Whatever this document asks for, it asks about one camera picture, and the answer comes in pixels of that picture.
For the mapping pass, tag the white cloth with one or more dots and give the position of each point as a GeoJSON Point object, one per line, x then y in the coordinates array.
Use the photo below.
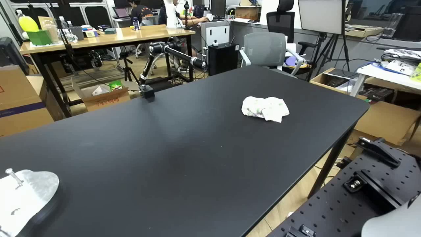
{"type": "Point", "coordinates": [267, 108]}

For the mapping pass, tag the black arm clamp base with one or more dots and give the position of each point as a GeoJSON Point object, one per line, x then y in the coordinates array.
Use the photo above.
{"type": "Point", "coordinates": [146, 91]}

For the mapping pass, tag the white computer case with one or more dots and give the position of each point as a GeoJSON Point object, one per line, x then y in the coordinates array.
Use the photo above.
{"type": "Point", "coordinates": [214, 33]}

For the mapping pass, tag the grey office chair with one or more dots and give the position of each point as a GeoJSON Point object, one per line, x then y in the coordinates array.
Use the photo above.
{"type": "Point", "coordinates": [267, 49]}

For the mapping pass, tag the open cardboard box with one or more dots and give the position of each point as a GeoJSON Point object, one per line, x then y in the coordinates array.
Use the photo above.
{"type": "Point", "coordinates": [102, 95]}

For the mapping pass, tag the black high-back chair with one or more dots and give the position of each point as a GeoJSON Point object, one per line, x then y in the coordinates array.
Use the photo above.
{"type": "Point", "coordinates": [281, 20]}

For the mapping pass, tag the seated person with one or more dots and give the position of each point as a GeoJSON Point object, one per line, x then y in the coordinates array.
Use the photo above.
{"type": "Point", "coordinates": [138, 10]}

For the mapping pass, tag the whiteboard on tripod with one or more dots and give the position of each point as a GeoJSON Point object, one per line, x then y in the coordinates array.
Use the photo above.
{"type": "Point", "coordinates": [326, 18]}

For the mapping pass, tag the flat cardboard sheet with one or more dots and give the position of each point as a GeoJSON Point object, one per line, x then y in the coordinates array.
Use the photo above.
{"type": "Point", "coordinates": [389, 121]}

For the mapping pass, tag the black perforated breadboard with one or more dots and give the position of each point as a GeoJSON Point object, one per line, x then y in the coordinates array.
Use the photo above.
{"type": "Point", "coordinates": [379, 179]}

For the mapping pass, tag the wooden desk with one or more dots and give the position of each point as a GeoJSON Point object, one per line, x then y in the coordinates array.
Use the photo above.
{"type": "Point", "coordinates": [45, 55]}

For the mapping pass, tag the large cardboard box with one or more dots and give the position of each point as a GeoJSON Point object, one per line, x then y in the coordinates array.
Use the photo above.
{"type": "Point", "coordinates": [21, 109]}

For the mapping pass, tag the clear plastic plate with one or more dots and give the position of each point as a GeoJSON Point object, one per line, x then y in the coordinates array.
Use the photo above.
{"type": "Point", "coordinates": [22, 195]}

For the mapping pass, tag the yellow balloon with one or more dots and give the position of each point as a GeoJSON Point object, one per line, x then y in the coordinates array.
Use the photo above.
{"type": "Point", "coordinates": [27, 24]}

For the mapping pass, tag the black camera tripod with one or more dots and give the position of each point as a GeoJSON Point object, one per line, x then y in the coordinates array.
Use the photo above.
{"type": "Point", "coordinates": [127, 71]}

